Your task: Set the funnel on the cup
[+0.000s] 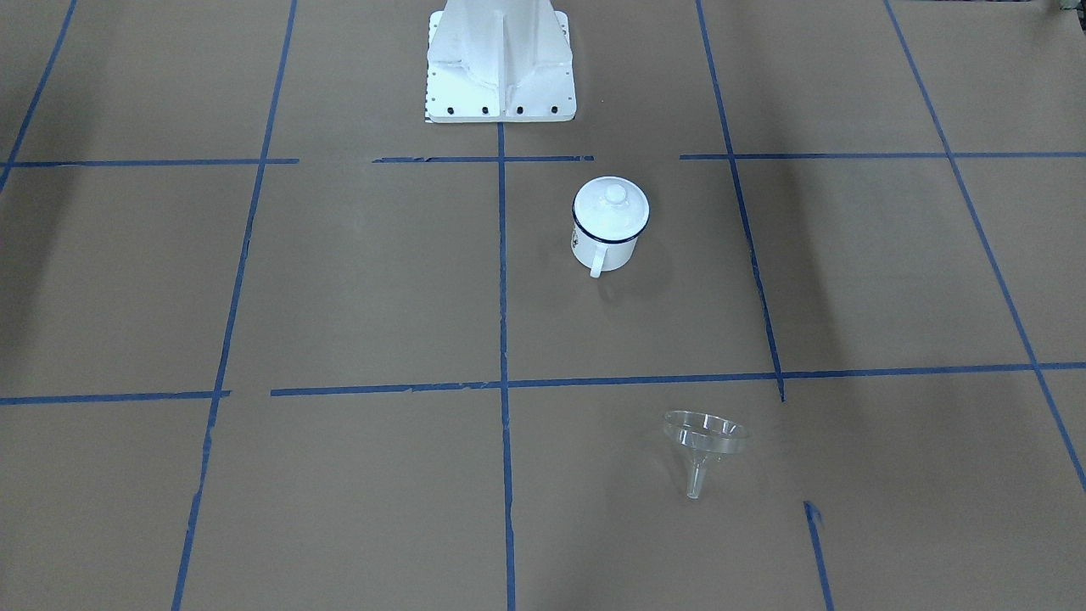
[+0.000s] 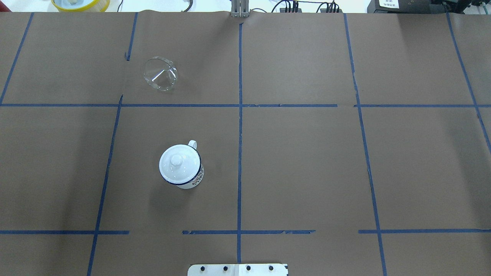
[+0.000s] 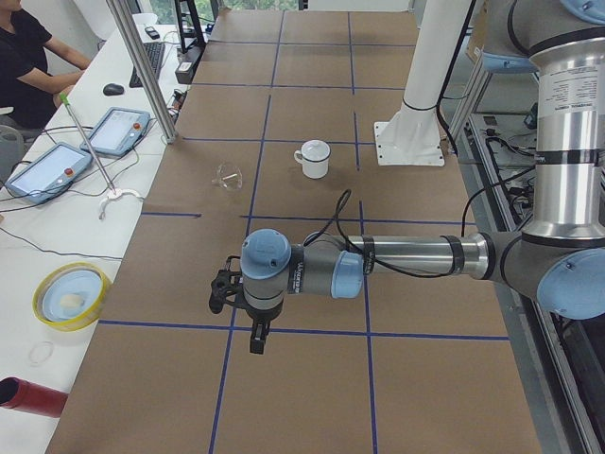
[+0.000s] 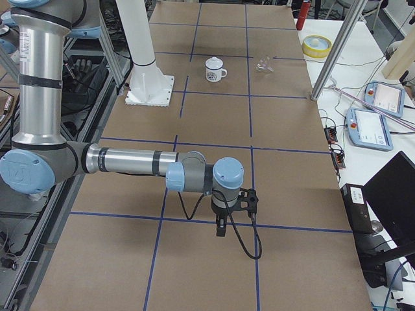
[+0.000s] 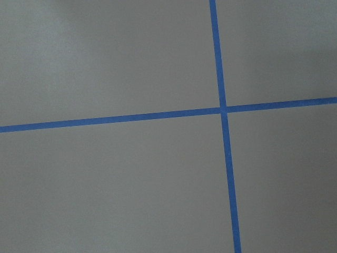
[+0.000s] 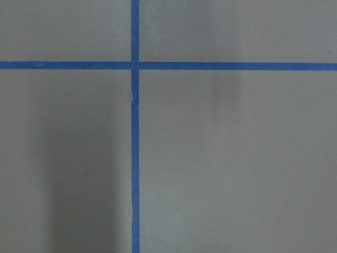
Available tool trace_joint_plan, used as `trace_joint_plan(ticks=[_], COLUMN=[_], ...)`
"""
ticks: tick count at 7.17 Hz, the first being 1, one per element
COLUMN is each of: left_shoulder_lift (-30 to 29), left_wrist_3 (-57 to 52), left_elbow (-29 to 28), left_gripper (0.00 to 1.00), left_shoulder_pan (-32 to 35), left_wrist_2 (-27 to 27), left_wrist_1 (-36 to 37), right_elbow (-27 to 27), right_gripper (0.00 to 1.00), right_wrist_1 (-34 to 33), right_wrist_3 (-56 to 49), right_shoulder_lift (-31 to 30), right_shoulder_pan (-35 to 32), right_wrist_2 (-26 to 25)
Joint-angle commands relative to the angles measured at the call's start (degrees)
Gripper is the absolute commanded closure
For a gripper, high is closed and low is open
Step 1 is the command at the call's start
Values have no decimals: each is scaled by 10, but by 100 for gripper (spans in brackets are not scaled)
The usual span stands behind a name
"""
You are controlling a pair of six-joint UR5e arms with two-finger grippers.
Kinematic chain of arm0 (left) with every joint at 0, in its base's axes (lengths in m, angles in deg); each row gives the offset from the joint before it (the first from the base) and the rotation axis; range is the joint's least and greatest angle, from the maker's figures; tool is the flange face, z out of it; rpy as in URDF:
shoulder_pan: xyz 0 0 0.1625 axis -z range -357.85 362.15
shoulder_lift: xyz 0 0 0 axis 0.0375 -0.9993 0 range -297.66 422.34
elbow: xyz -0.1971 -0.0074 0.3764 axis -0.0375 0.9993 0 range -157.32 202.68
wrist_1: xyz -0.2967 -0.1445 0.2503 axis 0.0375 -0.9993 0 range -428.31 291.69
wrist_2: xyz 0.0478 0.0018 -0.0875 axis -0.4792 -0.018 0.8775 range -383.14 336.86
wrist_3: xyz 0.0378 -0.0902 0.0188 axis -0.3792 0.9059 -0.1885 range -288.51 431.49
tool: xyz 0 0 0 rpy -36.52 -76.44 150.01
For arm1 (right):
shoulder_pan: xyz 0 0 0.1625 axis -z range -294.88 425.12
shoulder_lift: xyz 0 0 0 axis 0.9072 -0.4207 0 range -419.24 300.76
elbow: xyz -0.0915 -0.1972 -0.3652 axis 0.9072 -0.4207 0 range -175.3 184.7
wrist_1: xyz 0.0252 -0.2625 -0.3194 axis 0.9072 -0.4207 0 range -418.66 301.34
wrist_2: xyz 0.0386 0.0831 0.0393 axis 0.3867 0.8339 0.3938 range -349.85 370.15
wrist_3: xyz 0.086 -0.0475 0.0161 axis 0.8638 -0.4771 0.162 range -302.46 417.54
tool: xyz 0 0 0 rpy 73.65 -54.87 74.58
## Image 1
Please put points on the white mug lid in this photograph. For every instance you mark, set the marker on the white mug lid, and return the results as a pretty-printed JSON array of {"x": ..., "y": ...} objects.
[{"x": 611, "y": 210}]

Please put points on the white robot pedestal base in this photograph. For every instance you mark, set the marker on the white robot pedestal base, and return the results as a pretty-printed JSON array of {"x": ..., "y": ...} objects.
[{"x": 490, "y": 61}]

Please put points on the clear plastic funnel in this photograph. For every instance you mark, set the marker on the clear plastic funnel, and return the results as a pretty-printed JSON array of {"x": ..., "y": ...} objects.
[{"x": 706, "y": 439}]

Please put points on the white enamel mug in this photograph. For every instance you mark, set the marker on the white enamel mug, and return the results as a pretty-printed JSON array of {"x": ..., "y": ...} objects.
[{"x": 600, "y": 257}]

